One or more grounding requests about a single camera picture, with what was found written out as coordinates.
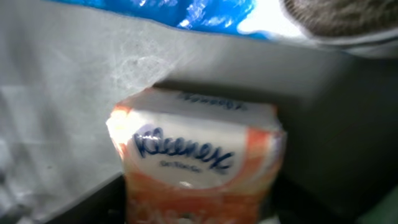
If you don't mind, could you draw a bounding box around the blue Oreo cookie pack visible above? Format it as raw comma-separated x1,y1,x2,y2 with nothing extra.
46,0,398,43

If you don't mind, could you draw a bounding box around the grey plastic mesh basket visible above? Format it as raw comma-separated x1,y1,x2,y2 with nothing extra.
1,1,397,223

